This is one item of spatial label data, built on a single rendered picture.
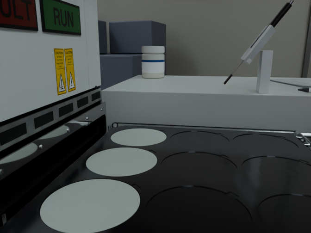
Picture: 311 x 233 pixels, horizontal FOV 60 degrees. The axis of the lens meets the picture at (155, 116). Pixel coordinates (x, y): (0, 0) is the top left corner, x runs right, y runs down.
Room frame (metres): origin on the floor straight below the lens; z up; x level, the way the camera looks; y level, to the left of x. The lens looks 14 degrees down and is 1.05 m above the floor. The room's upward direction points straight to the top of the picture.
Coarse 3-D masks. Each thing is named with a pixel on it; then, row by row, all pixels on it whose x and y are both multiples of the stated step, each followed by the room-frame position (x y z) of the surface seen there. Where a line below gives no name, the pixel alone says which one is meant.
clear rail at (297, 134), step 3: (294, 132) 0.48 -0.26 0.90; (297, 132) 0.48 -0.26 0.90; (297, 135) 0.47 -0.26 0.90; (300, 135) 0.46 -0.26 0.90; (303, 135) 0.46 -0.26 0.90; (300, 138) 0.45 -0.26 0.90; (303, 138) 0.44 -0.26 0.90; (306, 138) 0.44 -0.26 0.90; (303, 141) 0.43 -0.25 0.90; (306, 141) 0.43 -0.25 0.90; (309, 141) 0.43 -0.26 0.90; (306, 144) 0.42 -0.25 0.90; (309, 144) 0.41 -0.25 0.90; (309, 147) 0.41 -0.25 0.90
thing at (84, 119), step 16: (80, 112) 0.47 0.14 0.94; (96, 112) 0.52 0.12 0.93; (48, 128) 0.37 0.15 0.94; (64, 128) 0.39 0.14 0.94; (80, 128) 0.44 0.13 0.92; (16, 144) 0.31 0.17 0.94; (32, 144) 0.31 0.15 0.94; (48, 144) 0.35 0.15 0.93; (0, 160) 0.26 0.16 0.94; (16, 160) 0.28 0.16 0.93; (32, 160) 0.31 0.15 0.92; (0, 176) 0.26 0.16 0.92; (48, 176) 0.36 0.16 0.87; (32, 192) 0.32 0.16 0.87; (16, 208) 0.28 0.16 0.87; (0, 224) 0.25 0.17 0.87
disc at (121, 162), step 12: (96, 156) 0.37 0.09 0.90; (108, 156) 0.37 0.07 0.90; (120, 156) 0.37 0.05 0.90; (132, 156) 0.37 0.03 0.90; (144, 156) 0.37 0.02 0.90; (96, 168) 0.33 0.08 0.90; (108, 168) 0.33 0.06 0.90; (120, 168) 0.33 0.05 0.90; (132, 168) 0.33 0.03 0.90; (144, 168) 0.33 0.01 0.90
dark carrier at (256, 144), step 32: (128, 128) 0.51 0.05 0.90; (160, 128) 0.51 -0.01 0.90; (160, 160) 0.35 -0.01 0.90; (192, 160) 0.36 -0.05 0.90; (224, 160) 0.36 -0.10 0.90; (256, 160) 0.36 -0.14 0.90; (288, 160) 0.36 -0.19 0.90; (160, 192) 0.27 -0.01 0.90; (192, 192) 0.27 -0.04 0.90; (224, 192) 0.27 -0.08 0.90; (256, 192) 0.27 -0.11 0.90; (288, 192) 0.27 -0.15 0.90; (32, 224) 0.21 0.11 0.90; (128, 224) 0.21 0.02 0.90; (160, 224) 0.21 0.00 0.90; (192, 224) 0.21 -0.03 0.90; (224, 224) 0.21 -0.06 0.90; (256, 224) 0.21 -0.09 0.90; (288, 224) 0.21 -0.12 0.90
